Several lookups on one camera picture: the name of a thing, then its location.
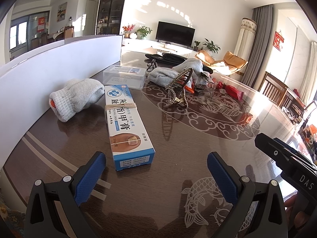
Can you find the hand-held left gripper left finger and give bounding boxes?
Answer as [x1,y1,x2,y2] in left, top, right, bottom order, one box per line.
[23,151,107,238]

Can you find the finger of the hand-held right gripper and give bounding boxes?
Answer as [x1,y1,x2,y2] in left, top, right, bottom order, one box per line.
[255,133,317,169]

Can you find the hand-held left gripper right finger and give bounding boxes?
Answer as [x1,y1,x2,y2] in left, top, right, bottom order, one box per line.
[207,152,289,238]

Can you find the white blue ointment box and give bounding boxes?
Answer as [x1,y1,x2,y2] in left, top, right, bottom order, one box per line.
[104,85,156,171]

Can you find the grey knit glove orange cuff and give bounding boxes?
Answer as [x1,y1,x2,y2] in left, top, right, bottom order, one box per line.
[49,78,105,123]
[173,59,204,80]
[148,67,181,88]

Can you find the clear lens eyeglasses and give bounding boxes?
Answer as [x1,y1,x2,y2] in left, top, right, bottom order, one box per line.
[146,59,159,73]

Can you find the person's right hand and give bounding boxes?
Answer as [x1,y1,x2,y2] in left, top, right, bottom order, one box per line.
[284,195,310,238]

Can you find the cluttered wooden side table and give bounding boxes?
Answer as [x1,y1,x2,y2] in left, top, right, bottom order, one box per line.
[281,99,317,154]

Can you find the wooden slatted chair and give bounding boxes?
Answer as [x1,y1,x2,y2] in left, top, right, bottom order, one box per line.
[280,89,317,119]
[258,71,289,102]

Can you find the red foil packet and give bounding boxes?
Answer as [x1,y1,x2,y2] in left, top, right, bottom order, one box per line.
[218,82,245,101]

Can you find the tan rubber band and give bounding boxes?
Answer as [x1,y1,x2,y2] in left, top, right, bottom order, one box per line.
[105,102,137,111]

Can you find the white sheer curtain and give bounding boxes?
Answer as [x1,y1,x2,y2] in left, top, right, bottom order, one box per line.
[297,40,317,105]

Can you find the patterned cloth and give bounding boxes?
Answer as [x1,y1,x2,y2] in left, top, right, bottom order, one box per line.
[0,186,26,238]

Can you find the orange cushion lounge chair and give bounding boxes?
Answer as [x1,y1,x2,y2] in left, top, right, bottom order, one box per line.
[194,50,216,65]
[218,51,249,76]

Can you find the clear plastic box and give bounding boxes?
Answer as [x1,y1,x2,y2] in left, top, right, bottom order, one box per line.
[103,65,146,90]

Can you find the grey curtain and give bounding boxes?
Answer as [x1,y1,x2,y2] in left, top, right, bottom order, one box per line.
[241,5,273,90]

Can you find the rhinestone hair claw clip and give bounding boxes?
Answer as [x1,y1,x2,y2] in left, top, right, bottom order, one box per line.
[164,68,194,109]

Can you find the white embroidered appliance cover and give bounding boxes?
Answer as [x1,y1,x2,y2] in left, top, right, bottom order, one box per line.
[234,17,258,62]

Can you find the large potted plant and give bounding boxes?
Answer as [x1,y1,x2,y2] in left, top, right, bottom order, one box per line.
[202,38,221,54]

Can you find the white partition board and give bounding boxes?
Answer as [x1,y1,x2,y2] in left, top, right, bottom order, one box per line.
[0,35,123,171]

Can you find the black ribbed bag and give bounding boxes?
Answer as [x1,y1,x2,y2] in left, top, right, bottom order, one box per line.
[144,53,213,74]

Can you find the white television console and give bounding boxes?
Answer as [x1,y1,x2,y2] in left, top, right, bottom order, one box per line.
[121,38,199,57]

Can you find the brown dining chair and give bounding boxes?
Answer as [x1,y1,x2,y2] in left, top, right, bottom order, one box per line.
[63,26,75,39]

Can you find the black flat television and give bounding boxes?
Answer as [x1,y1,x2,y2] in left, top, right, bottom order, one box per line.
[156,21,196,47]

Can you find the red flower arrangement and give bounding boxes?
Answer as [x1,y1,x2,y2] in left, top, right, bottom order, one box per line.
[122,24,136,39]

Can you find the leafy green potted plant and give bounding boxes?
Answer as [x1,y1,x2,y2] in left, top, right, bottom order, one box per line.
[135,26,153,40]

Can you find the sliding glass door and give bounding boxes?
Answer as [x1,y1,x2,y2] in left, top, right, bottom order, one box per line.
[10,11,50,51]

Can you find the white door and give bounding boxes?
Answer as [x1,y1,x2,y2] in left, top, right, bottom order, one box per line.
[85,0,97,36]

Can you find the framed landscape painting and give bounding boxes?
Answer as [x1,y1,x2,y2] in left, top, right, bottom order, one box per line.
[56,2,68,22]

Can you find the dark glass display cabinet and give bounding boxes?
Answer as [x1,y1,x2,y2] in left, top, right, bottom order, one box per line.
[95,0,129,36]

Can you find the red wall hanging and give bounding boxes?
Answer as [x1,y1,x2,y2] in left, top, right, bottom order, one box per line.
[272,31,285,51]

